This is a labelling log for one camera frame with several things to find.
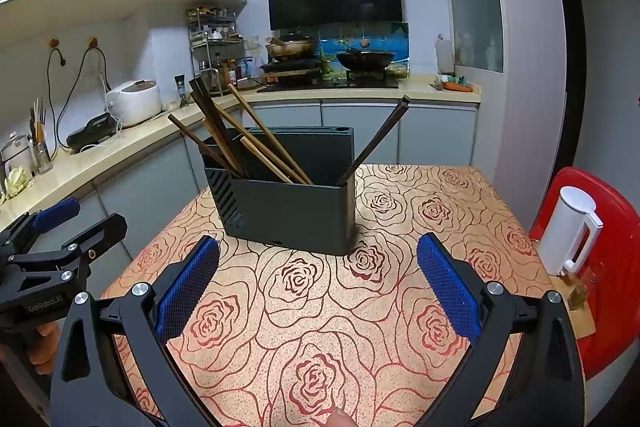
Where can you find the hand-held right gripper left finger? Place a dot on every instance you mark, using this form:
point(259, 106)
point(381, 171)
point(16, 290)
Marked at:
point(192, 287)

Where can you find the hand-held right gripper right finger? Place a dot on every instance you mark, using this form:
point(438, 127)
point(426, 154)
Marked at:
point(447, 287)

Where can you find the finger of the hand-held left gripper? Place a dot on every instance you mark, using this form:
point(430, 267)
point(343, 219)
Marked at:
point(57, 209)
point(110, 229)

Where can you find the dark grey utensil holder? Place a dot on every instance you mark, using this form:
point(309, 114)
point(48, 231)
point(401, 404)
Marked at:
point(290, 217)

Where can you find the bunch of wooden chopsticks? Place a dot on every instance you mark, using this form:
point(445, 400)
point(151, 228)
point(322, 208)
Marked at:
point(270, 134)

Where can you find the person's left hand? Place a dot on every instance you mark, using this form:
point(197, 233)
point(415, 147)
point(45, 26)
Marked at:
point(44, 347)

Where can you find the person's right hand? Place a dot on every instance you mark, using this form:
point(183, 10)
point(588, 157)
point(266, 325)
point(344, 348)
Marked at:
point(340, 420)

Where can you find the pale green cabbage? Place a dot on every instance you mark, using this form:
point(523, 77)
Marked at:
point(16, 181)

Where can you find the steel utensil jar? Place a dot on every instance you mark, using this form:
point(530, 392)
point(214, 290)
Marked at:
point(42, 157)

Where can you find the steel lidded pot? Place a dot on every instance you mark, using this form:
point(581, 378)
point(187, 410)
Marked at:
point(17, 154)

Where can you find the black sandwich maker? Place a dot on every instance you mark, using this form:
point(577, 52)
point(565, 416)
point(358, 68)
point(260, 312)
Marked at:
point(92, 132)

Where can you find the beige kitchen countertop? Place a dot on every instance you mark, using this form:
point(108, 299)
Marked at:
point(140, 132)

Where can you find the rose print tablecloth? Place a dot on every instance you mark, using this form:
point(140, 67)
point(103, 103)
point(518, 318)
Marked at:
point(300, 317)

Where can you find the white electric kettle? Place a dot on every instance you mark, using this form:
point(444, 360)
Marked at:
point(562, 232)

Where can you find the white rice cooker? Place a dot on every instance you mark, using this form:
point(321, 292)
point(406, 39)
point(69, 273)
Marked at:
point(135, 104)

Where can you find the small wooden board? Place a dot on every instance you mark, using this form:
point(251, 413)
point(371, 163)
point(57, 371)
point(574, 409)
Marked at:
point(585, 322)

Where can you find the black pepper grinder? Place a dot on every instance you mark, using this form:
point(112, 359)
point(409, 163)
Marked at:
point(181, 92)

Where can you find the grey lower kitchen cabinets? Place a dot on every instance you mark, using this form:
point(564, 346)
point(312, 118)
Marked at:
point(425, 132)

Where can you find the red plastic chair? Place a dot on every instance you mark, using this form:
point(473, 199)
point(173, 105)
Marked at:
point(615, 282)

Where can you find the cluster of seasoning bottles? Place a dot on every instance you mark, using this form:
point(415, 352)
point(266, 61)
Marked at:
point(230, 74)

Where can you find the small green object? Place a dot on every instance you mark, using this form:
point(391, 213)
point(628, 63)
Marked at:
point(462, 80)

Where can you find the metal spice rack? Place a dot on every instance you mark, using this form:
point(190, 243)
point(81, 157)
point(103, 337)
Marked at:
point(215, 41)

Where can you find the black gas stove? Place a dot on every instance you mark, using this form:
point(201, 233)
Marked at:
point(340, 84)

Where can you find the black portable cooker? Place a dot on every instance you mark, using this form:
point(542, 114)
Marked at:
point(290, 69)

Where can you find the black wok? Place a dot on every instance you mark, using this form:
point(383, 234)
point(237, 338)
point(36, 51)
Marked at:
point(365, 59)

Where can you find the brass lidded pot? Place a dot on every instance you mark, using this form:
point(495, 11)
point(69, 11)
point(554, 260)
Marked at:
point(292, 49)

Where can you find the blue seascape backsplash panel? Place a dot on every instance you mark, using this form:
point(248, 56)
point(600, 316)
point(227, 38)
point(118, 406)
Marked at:
point(330, 39)

